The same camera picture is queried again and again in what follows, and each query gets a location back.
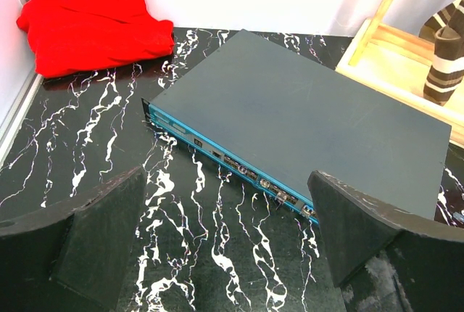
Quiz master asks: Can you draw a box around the silver SFP transceiver plug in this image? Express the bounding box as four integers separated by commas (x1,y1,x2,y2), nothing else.
300,205,315,218

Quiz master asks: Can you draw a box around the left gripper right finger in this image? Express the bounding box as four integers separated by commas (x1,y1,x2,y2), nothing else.
307,171,463,311

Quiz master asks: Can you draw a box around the inserted silver SFP module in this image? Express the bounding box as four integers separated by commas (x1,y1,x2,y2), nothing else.
275,191,289,205

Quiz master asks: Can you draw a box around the red folded cloth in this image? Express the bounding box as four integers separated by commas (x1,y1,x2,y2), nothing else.
17,0,175,78

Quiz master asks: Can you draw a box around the wooden drying rack frame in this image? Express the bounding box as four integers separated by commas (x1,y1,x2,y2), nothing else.
336,0,463,146

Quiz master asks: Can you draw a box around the brown striped sock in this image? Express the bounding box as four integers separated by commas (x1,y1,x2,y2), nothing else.
423,25,463,106
418,0,462,42

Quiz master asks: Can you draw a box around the brown striped sock front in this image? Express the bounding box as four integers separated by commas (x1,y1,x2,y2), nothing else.
423,25,463,106

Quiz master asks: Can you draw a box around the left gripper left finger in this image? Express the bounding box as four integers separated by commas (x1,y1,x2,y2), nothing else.
1,167,146,311

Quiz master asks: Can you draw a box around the dark blue network switch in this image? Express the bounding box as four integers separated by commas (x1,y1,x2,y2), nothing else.
142,30,451,220

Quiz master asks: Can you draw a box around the brown striped sock back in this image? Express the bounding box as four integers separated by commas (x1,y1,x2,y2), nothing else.
418,0,462,42

